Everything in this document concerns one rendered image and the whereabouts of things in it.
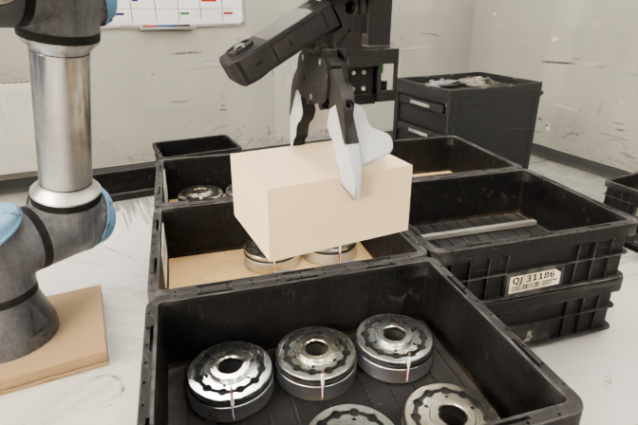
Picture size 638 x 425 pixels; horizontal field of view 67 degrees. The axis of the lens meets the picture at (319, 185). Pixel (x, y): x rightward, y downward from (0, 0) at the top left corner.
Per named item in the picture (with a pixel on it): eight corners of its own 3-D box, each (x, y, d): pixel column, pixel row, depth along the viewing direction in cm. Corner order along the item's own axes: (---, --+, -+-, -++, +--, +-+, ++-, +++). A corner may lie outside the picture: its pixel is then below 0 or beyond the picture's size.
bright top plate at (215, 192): (178, 205, 107) (178, 202, 106) (178, 189, 116) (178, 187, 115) (223, 200, 109) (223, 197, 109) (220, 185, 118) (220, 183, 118)
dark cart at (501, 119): (434, 261, 253) (450, 90, 221) (386, 228, 291) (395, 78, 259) (516, 238, 277) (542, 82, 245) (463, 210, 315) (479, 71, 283)
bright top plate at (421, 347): (367, 371, 58) (367, 367, 58) (347, 321, 68) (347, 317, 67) (445, 360, 60) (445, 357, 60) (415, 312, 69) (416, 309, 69)
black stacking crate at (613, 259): (426, 321, 75) (432, 257, 71) (359, 238, 102) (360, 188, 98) (626, 282, 85) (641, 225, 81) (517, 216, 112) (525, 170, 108)
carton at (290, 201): (270, 262, 46) (267, 189, 43) (234, 214, 56) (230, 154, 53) (407, 230, 52) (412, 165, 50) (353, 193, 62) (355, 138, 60)
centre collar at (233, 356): (209, 386, 55) (209, 382, 55) (209, 358, 60) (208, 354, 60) (252, 379, 56) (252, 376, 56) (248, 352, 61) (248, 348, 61)
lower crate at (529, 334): (420, 378, 79) (426, 316, 74) (356, 282, 106) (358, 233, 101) (613, 333, 89) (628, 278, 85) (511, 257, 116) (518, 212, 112)
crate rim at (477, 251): (430, 268, 71) (432, 254, 71) (359, 195, 98) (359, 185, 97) (640, 234, 82) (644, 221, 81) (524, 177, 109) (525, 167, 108)
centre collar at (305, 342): (298, 366, 58) (298, 362, 58) (294, 341, 63) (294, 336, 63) (338, 362, 59) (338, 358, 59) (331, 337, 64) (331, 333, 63)
